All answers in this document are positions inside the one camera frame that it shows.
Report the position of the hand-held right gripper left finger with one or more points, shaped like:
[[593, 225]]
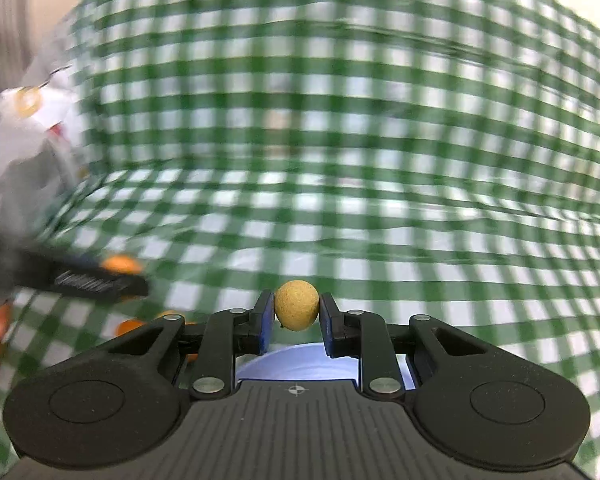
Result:
[[265, 320]]

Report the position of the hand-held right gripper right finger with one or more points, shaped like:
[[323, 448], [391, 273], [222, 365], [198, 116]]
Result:
[[327, 325]]

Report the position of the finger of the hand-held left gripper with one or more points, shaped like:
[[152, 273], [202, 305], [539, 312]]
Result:
[[80, 280]]

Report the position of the small yellow-brown round fruit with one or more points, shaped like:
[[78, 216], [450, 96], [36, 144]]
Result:
[[296, 305]]

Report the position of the bare orange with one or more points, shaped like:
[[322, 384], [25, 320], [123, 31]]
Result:
[[120, 262]]

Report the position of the light blue plate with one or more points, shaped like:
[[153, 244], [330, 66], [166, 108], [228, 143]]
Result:
[[300, 365]]

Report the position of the plastic-wrapped orange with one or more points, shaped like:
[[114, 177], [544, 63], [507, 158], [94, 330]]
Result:
[[130, 327]]

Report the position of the grey-white crumpled bag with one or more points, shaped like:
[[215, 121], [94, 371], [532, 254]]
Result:
[[15, 170]]

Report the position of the white printed cloth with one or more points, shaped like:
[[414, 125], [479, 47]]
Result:
[[40, 95]]

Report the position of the green checkered tablecloth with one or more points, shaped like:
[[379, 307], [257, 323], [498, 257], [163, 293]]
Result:
[[330, 135]]

